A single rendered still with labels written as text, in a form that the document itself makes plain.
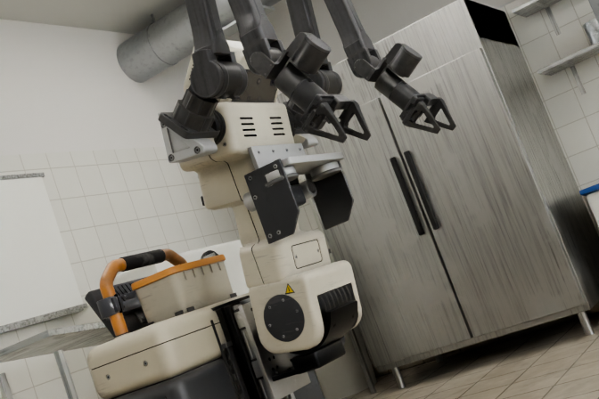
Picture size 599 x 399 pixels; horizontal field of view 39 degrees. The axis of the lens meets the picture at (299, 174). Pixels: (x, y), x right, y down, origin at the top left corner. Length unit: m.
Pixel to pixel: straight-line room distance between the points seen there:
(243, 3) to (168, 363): 0.78
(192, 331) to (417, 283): 3.39
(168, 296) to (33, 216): 3.11
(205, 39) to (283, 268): 0.52
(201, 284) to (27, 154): 3.29
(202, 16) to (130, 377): 0.80
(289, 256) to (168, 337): 0.32
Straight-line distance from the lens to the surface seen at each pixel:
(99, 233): 5.44
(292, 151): 2.01
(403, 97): 2.03
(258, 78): 1.99
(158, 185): 5.99
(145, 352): 1.92
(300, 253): 1.93
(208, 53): 1.75
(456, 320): 5.20
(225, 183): 1.96
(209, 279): 2.14
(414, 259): 5.23
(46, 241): 5.12
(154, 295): 2.09
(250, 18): 1.73
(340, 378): 6.10
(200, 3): 1.80
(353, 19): 2.10
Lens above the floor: 0.76
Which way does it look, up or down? 8 degrees up
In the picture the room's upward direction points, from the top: 20 degrees counter-clockwise
